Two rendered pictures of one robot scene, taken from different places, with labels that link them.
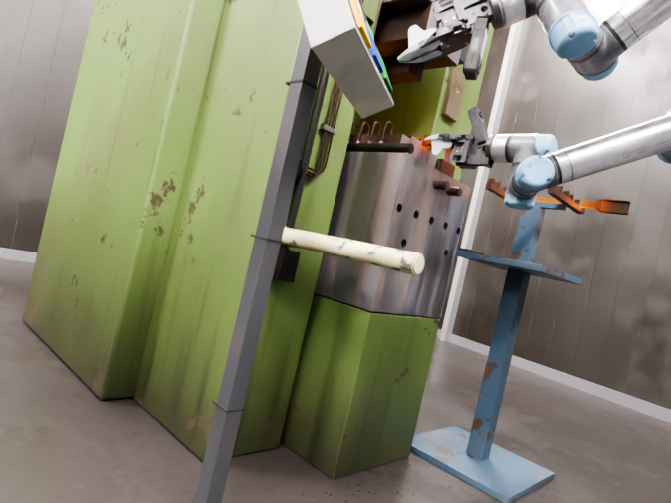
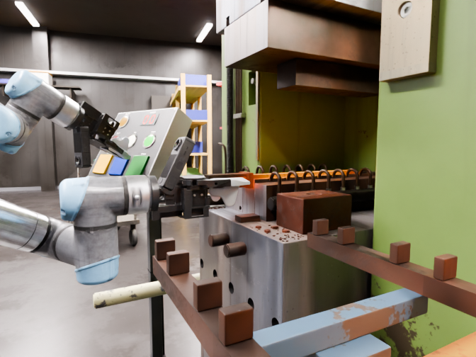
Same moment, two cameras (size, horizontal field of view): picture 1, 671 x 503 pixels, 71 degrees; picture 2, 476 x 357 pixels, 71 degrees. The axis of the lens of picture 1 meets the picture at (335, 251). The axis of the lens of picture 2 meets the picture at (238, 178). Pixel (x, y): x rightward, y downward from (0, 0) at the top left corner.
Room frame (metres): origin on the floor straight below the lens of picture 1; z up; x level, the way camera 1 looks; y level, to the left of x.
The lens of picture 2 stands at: (1.65, -0.92, 1.08)
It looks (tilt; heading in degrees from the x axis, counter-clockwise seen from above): 6 degrees down; 109
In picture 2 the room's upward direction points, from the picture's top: straight up
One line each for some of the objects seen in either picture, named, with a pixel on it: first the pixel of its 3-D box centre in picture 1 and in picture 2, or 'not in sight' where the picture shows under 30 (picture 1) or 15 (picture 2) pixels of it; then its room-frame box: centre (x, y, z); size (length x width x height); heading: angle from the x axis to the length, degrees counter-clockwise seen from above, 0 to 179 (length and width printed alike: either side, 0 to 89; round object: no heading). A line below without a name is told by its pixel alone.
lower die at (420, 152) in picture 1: (366, 151); (312, 189); (1.55, -0.03, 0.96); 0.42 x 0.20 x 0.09; 47
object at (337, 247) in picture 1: (340, 248); (167, 286); (1.10, -0.01, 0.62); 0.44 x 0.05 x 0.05; 47
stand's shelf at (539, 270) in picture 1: (520, 267); not in sight; (1.64, -0.65, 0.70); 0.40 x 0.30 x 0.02; 136
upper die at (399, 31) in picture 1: (390, 45); (316, 49); (1.55, -0.03, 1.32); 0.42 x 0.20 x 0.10; 47
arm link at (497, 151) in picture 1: (503, 148); (137, 194); (1.26, -0.38, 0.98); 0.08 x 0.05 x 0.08; 137
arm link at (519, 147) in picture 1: (531, 150); (93, 199); (1.21, -0.43, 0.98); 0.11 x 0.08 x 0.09; 47
